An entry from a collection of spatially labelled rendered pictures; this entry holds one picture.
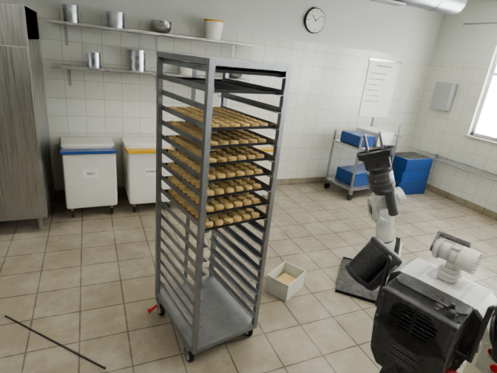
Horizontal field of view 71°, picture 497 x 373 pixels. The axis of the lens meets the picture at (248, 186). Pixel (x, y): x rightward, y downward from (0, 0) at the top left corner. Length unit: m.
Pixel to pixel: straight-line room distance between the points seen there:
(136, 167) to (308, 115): 2.70
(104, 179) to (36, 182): 0.66
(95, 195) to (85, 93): 1.19
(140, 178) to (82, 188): 0.60
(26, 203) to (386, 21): 5.28
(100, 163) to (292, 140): 2.80
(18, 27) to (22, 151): 1.04
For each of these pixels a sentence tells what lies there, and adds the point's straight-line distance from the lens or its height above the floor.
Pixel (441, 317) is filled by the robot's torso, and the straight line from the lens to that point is 1.05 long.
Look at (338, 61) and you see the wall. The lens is 5.63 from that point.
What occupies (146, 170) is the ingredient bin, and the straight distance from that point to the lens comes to 4.10.
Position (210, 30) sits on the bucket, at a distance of 4.47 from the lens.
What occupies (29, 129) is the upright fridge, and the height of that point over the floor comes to 1.05.
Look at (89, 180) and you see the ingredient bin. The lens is 4.10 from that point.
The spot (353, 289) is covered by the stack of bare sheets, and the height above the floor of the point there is 0.02.
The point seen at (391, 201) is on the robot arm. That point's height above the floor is 1.43.
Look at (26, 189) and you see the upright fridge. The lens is 3.89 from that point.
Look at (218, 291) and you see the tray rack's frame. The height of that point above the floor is 0.15.
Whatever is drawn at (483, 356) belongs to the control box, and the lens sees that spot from 1.90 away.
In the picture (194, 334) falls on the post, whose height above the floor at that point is 0.28.
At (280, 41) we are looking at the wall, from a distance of 5.10.
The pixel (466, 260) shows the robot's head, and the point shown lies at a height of 1.38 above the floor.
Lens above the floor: 1.84
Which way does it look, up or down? 20 degrees down
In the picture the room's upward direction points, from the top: 6 degrees clockwise
